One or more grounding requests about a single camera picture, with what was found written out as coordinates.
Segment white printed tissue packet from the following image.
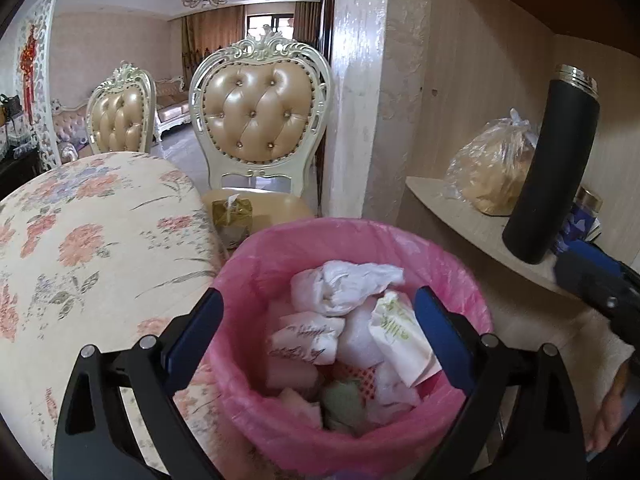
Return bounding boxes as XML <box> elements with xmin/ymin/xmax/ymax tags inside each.
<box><xmin>267</xmin><ymin>311</ymin><xmax>347</xmax><ymax>367</ymax></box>

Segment black thermos bottle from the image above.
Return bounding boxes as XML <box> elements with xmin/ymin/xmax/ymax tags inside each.
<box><xmin>502</xmin><ymin>64</ymin><xmax>599</xmax><ymax>265</ymax></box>

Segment beige tufted dining chair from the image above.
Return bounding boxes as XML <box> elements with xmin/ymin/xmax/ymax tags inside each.
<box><xmin>189</xmin><ymin>25</ymin><xmax>333</xmax><ymax>251</ymax></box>
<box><xmin>86</xmin><ymin>61</ymin><xmax>157</xmax><ymax>155</ymax></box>

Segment red knot wall hanging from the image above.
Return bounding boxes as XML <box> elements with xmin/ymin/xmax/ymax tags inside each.
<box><xmin>19</xmin><ymin>22</ymin><xmax>40</xmax><ymax>123</ymax></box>

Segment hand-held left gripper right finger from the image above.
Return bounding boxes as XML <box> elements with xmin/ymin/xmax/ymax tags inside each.
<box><xmin>414</xmin><ymin>286</ymin><xmax>587</xmax><ymax>480</ymax></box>

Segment crumpled white plastic bag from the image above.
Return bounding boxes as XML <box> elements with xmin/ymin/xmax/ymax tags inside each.
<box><xmin>291</xmin><ymin>260</ymin><xmax>405</xmax><ymax>317</ymax></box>

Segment floral fringed piano cover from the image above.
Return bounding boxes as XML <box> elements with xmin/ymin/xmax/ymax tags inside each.
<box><xmin>0</xmin><ymin>120</ymin><xmax>38</xmax><ymax>156</ymax></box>

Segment wooden wall shelf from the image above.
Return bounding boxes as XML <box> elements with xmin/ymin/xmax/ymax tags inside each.
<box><xmin>405</xmin><ymin>176</ymin><xmax>596</xmax><ymax>306</ymax></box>

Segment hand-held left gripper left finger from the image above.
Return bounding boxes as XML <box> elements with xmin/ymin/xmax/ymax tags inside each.
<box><xmin>52</xmin><ymin>289</ymin><xmax>224</xmax><ymax>480</ymax></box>

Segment black piano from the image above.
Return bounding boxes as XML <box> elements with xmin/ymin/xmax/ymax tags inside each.
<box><xmin>0</xmin><ymin>150</ymin><xmax>41</xmax><ymax>201</ymax></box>

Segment floral tablecloth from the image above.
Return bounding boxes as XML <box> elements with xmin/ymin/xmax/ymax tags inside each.
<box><xmin>0</xmin><ymin>151</ymin><xmax>226</xmax><ymax>480</ymax></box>

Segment white lattice screen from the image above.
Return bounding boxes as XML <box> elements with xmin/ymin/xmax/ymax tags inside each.
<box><xmin>15</xmin><ymin>0</ymin><xmax>61</xmax><ymax>168</ymax></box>

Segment red patterned wrapper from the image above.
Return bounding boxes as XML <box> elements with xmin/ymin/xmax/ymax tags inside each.
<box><xmin>345</xmin><ymin>364</ymin><xmax>378</xmax><ymax>396</ymax></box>

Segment brown patterned curtain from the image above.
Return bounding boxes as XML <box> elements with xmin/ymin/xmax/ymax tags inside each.
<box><xmin>180</xmin><ymin>10</ymin><xmax>248</xmax><ymax>86</ymax></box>

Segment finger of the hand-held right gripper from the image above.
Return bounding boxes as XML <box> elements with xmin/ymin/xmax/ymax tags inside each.
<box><xmin>567</xmin><ymin>239</ymin><xmax>626</xmax><ymax>281</ymax></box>
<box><xmin>554</xmin><ymin>251</ymin><xmax>621</xmax><ymax>317</ymax></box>

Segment window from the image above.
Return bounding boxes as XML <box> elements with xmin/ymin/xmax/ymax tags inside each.
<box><xmin>247</xmin><ymin>14</ymin><xmax>295</xmax><ymax>43</ymax></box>

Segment clear bag of bread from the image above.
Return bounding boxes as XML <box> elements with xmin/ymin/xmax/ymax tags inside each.
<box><xmin>442</xmin><ymin>108</ymin><xmax>538</xmax><ymax>217</ymax></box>

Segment pale green wrapper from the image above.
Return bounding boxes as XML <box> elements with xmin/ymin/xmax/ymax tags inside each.
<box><xmin>322</xmin><ymin>380</ymin><xmax>371</xmax><ymax>431</ymax></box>

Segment jar with blue label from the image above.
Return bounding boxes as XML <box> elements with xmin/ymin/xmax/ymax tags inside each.
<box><xmin>557</xmin><ymin>187</ymin><xmax>603</xmax><ymax>256</ymax></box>

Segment pink plastic bag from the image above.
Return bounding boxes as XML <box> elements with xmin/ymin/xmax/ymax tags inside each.
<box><xmin>207</xmin><ymin>217</ymin><xmax>496</xmax><ymax>480</ymax></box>

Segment beige carved sofa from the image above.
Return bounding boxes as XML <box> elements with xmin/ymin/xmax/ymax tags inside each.
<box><xmin>154</xmin><ymin>75</ymin><xmax>193</xmax><ymax>143</ymax></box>

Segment pale tufted sofa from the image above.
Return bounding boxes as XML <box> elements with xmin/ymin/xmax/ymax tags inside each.
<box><xmin>50</xmin><ymin>100</ymin><xmax>93</xmax><ymax>161</ymax></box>

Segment person's right hand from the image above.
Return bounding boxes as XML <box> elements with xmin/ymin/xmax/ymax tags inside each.
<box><xmin>584</xmin><ymin>360</ymin><xmax>632</xmax><ymax>453</ymax></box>

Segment plain brown curtain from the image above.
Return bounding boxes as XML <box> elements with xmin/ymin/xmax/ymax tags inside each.
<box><xmin>292</xmin><ymin>1</ymin><xmax>321</xmax><ymax>46</ymax></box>

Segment white green-print paper packet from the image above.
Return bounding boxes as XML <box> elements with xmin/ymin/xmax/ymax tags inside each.
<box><xmin>369</xmin><ymin>291</ymin><xmax>443</xmax><ymax>388</ymax></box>

